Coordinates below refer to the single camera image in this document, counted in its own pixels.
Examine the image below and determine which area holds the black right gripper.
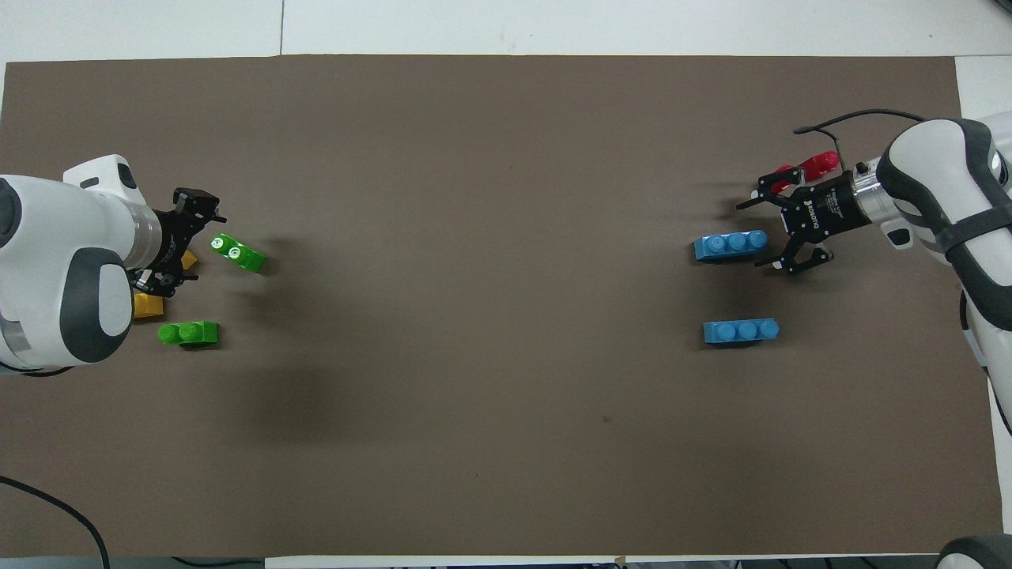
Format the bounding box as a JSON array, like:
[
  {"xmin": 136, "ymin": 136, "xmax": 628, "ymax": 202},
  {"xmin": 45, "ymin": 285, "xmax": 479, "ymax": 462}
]
[{"xmin": 735, "ymin": 168, "xmax": 864, "ymax": 276}]

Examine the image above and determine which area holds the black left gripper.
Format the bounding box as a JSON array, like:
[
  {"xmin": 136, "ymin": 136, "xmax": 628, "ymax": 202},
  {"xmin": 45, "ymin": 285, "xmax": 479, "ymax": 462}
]
[{"xmin": 129, "ymin": 187, "xmax": 228, "ymax": 300}]

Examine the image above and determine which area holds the thin black floor cable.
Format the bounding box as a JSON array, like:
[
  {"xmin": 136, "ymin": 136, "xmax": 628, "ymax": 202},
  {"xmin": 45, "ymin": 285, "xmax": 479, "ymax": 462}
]
[{"xmin": 170, "ymin": 556, "xmax": 266, "ymax": 568}]

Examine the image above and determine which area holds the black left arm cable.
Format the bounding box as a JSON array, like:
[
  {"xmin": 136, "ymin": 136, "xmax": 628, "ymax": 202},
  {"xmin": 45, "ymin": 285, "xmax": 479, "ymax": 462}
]
[{"xmin": 0, "ymin": 474, "xmax": 111, "ymax": 569}]

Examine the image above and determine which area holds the brown paper table mat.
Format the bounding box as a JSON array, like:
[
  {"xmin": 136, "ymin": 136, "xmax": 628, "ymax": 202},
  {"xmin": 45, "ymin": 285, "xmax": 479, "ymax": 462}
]
[{"xmin": 0, "ymin": 54, "xmax": 1006, "ymax": 558}]

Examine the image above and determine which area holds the blue three-stud toy brick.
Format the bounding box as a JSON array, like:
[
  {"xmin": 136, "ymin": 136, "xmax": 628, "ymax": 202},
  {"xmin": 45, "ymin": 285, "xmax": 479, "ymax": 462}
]
[
  {"xmin": 693, "ymin": 230, "xmax": 768, "ymax": 262},
  {"xmin": 703, "ymin": 318, "xmax": 780, "ymax": 345}
]

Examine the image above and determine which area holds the green two-stud toy brick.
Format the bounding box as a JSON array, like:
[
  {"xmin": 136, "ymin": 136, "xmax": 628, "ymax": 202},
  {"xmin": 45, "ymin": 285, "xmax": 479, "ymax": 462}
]
[
  {"xmin": 210, "ymin": 233, "xmax": 267, "ymax": 274},
  {"xmin": 157, "ymin": 320, "xmax": 220, "ymax": 348}
]

